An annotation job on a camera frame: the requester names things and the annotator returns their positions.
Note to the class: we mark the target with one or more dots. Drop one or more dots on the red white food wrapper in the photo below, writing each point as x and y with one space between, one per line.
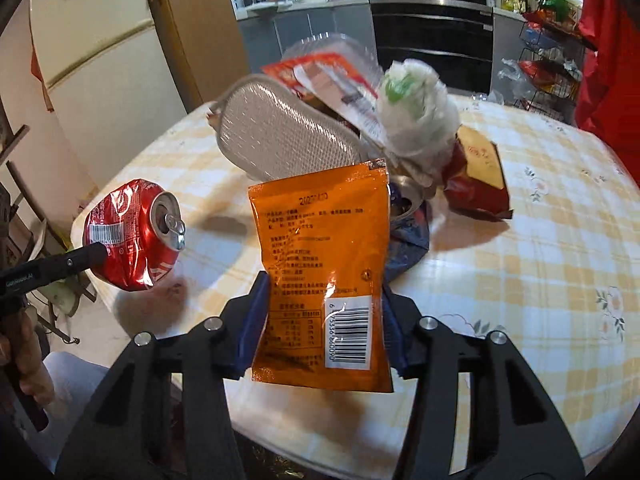
330 77

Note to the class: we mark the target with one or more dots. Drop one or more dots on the person's left leg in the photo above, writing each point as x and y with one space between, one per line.
70 390

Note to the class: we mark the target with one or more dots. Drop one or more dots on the crushed red drink can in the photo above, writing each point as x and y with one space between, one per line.
125 230

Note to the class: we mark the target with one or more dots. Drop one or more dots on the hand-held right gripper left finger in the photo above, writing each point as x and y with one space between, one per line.
254 310

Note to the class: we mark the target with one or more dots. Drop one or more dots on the red paper decoration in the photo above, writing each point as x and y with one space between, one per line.
42 80

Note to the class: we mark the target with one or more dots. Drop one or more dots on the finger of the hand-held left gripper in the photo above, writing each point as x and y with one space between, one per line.
60 267

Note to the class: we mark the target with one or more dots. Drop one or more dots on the grey kitchen cabinets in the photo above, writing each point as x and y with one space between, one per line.
300 25

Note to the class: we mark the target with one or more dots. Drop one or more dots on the clear plastic clamshell container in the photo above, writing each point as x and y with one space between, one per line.
325 46

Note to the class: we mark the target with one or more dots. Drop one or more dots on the person's left hand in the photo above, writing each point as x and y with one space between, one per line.
35 370

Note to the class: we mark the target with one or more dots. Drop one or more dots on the red hanging cloth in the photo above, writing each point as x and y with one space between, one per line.
610 60

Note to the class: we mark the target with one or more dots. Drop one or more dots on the orange snack packet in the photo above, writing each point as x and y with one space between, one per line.
320 240

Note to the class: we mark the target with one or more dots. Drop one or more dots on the cream two-door fridge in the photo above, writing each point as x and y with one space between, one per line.
110 85

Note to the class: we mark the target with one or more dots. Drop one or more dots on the open metal can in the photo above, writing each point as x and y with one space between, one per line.
409 191

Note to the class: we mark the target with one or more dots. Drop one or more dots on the small red snack wrapper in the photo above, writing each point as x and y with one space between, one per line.
280 77

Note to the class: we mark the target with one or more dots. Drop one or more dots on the black built-in oven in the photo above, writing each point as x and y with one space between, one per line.
430 45

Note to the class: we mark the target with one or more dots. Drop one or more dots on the clear plastic bag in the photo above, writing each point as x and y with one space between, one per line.
507 80

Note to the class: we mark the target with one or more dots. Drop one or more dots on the dark red gold-label packet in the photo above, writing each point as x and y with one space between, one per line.
475 187

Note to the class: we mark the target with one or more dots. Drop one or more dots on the wooden door frame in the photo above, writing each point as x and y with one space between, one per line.
195 35

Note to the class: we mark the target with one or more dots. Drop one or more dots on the dark blue wrapper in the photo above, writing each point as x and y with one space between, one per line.
410 245

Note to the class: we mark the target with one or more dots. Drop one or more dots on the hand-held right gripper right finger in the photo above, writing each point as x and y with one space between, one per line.
396 330

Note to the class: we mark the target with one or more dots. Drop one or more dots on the white plastic bag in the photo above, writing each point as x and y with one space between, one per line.
415 120

